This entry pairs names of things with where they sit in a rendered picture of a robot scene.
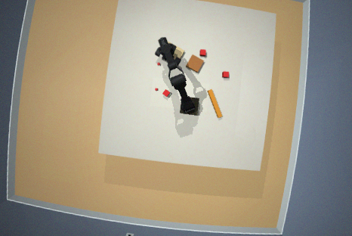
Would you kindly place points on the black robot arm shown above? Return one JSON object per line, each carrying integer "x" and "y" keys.
{"x": 179, "y": 81}

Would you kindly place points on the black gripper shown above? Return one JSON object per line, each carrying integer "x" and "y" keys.
{"x": 178, "y": 60}

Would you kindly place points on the orange flat bar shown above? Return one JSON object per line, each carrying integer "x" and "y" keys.
{"x": 214, "y": 102}

